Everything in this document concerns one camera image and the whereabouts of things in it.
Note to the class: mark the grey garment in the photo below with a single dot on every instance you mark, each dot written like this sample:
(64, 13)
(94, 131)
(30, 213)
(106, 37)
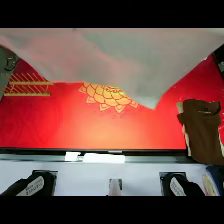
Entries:
(133, 56)

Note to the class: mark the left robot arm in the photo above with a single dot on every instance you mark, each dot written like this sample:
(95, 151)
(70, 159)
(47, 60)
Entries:
(31, 186)

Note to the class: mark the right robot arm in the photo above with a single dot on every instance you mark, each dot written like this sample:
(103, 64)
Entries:
(180, 186)

